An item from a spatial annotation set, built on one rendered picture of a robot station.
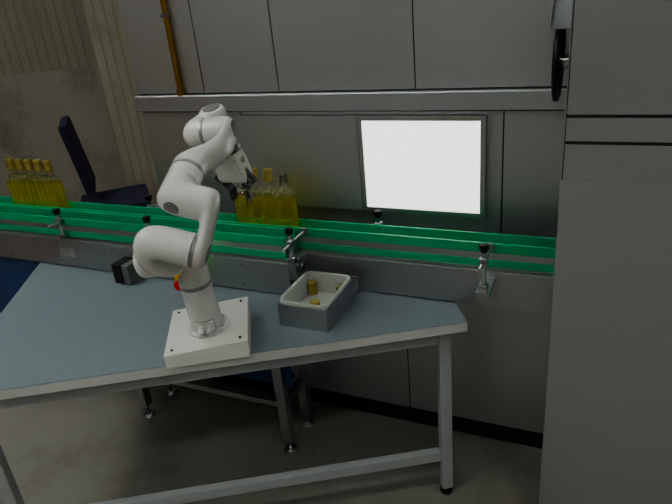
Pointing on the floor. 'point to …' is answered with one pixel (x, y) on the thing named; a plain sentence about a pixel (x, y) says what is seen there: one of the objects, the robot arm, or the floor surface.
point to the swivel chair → (132, 195)
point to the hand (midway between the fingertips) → (241, 194)
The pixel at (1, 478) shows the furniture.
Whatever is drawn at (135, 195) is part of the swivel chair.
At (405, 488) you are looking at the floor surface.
